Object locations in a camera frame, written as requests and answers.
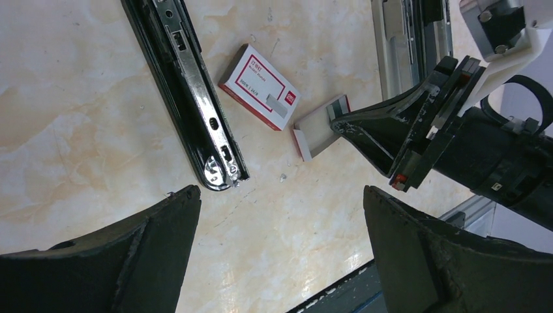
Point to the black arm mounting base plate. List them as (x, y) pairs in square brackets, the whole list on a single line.
[(359, 291)]

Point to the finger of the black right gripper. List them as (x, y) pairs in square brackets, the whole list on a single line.
[(379, 131)]

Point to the beige and black stapler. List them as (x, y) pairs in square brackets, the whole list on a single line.
[(412, 36)]

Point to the aluminium front frame rail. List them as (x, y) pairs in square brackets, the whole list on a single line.
[(475, 215)]

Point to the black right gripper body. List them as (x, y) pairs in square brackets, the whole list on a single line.
[(506, 161)]

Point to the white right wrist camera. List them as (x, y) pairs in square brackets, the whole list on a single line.
[(509, 35)]

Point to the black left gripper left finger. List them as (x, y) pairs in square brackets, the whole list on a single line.
[(135, 265)]

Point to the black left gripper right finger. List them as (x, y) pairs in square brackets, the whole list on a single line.
[(428, 265)]

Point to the red white staple box sleeve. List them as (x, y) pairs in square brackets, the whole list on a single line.
[(259, 87)]

